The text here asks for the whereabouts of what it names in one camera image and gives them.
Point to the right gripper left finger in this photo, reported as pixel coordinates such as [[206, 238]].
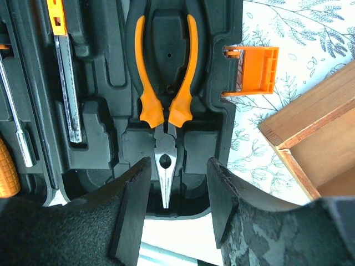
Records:
[[103, 227]]

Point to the orange handled utility knife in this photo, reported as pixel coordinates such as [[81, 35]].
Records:
[[65, 65]]

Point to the black plastic tool case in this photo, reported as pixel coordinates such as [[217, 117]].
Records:
[[114, 138]]

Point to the orange black pliers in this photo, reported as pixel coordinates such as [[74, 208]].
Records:
[[166, 51]]

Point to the large orange handled screwdriver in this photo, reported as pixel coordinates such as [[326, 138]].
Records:
[[23, 137]]

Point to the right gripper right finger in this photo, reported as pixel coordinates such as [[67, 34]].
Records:
[[252, 227]]

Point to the wooden compartment tray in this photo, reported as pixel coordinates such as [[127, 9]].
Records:
[[314, 136]]

